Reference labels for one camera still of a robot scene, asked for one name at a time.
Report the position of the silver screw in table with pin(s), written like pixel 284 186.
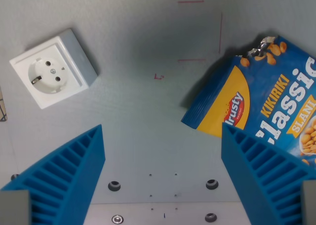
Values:
pixel 117 219

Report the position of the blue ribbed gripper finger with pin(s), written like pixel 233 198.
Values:
pixel 56 175
pixel 265 175

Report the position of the blue peanut snack bag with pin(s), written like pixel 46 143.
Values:
pixel 261 91

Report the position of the brown board with dark lines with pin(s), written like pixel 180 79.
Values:
pixel 2 104

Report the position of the white wall power socket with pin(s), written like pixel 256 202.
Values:
pixel 53 68

